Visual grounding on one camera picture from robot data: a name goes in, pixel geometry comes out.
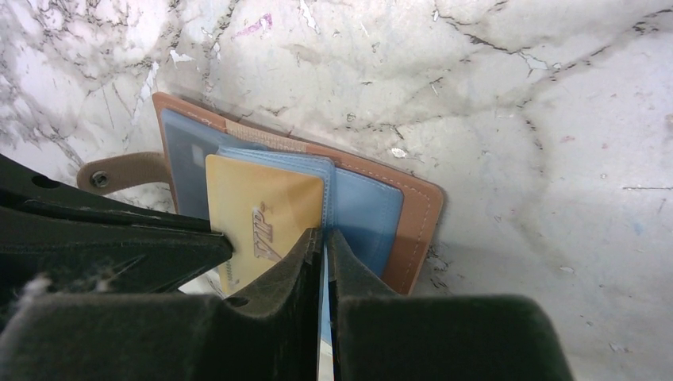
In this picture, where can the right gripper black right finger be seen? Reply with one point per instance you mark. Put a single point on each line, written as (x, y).
(378, 334)

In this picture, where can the brown leather card holder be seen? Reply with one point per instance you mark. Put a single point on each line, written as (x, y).
(421, 206)

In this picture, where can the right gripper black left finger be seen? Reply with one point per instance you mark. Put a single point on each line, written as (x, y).
(267, 331)

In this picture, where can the gold card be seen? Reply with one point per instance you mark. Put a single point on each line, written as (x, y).
(262, 210)

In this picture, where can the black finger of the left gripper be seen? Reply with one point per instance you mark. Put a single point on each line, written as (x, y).
(26, 190)
(43, 255)

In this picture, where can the grey card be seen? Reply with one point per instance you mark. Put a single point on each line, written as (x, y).
(188, 143)

